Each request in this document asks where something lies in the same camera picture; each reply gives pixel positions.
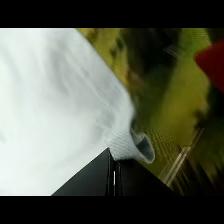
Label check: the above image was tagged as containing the grey T-shirt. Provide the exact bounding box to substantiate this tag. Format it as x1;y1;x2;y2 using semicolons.
0;27;156;197

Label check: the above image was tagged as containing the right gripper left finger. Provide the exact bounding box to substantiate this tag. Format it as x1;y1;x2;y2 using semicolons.
51;147;113;197

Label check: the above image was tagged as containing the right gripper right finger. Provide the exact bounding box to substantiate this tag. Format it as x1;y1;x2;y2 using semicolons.
112;158;176;197

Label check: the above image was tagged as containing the red garment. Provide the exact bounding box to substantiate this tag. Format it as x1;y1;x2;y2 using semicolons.
194;39;224;95

